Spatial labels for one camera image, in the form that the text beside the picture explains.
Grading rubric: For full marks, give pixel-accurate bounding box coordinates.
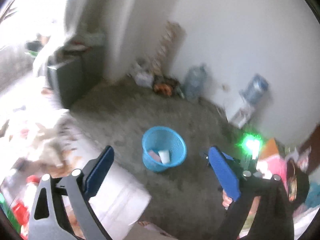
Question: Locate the pink wrapper in basket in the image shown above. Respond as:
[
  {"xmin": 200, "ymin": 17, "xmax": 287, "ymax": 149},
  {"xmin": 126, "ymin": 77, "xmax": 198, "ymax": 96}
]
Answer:
[{"xmin": 148, "ymin": 150, "xmax": 162, "ymax": 163}]

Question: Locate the white water dispenser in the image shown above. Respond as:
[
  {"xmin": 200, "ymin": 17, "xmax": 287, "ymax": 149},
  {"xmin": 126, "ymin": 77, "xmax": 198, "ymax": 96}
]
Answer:
[{"xmin": 226, "ymin": 97, "xmax": 255, "ymax": 129}]

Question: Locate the white cup in basket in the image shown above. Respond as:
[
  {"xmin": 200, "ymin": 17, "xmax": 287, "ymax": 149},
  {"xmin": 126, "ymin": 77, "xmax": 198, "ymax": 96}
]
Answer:
[{"xmin": 158, "ymin": 150, "xmax": 170, "ymax": 164}]

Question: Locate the large clear water jug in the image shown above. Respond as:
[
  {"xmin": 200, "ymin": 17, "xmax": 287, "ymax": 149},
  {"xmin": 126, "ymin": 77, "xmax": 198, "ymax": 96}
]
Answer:
[{"xmin": 183, "ymin": 64, "xmax": 207, "ymax": 101}]

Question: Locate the right hand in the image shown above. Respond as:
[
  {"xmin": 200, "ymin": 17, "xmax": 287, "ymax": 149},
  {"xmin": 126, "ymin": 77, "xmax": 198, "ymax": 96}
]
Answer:
[{"xmin": 222, "ymin": 190, "xmax": 233, "ymax": 208}]

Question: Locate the dark grey cabinet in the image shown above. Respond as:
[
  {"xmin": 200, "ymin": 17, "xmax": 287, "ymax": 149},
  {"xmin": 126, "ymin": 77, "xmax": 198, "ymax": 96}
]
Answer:
[{"xmin": 47, "ymin": 46, "xmax": 105, "ymax": 109}]

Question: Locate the blue water dispenser bottle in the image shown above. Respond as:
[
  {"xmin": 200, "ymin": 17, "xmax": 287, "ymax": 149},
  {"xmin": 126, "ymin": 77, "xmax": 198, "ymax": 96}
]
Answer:
[{"xmin": 243, "ymin": 74, "xmax": 269, "ymax": 106}]

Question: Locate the blue plastic waste basket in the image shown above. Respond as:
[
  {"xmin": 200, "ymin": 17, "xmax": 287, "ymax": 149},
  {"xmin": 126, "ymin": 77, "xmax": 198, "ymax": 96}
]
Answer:
[{"xmin": 142, "ymin": 126, "xmax": 187, "ymax": 172}]

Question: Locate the orange toy on floor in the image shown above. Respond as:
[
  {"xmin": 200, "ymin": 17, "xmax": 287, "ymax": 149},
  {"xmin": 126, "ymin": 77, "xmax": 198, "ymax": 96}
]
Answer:
[{"xmin": 153, "ymin": 83, "xmax": 172, "ymax": 96}]

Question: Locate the floral tablecloth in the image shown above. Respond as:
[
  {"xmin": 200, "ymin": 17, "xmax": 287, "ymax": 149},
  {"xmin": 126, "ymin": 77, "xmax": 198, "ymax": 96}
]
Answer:
[{"xmin": 1, "ymin": 109, "xmax": 151, "ymax": 239}]

